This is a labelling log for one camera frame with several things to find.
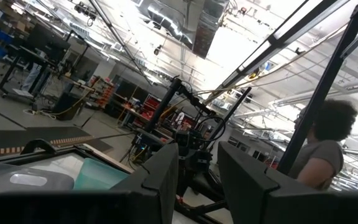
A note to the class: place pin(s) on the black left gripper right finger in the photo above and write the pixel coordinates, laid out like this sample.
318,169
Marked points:
244,174

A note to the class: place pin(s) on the black hazard-striped floor mat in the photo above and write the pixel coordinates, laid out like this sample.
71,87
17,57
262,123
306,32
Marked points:
11,137

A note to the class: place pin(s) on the shiny silver air duct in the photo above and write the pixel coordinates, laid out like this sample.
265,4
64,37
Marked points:
166,21

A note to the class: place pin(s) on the black standing desk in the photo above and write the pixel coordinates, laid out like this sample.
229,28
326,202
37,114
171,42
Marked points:
33,56

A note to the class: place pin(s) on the black frame post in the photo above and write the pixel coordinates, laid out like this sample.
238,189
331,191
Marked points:
322,93

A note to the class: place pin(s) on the thin black strut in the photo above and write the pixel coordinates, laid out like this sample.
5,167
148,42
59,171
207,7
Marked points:
232,112

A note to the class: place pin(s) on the rectangular metal ventilation duct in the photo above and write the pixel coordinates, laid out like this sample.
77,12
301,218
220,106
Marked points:
208,34

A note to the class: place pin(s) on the black computer monitor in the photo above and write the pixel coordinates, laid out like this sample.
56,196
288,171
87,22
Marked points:
48,42

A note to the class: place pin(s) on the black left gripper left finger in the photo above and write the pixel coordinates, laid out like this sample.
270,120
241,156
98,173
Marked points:
163,168

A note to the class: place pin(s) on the black frame beam with light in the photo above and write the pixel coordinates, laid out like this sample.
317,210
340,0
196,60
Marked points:
278,34

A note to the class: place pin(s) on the black box on floor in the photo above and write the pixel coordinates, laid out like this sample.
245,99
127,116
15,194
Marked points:
67,105

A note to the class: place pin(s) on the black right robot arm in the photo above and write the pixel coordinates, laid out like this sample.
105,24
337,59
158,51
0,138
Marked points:
163,104

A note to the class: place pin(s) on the teal plastic bin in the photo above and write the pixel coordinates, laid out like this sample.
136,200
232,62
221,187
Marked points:
98,177

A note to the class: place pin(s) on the rack with red bins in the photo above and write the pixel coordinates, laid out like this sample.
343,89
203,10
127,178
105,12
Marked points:
106,93

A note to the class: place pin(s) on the red tool chest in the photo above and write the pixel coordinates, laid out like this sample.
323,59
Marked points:
151,107

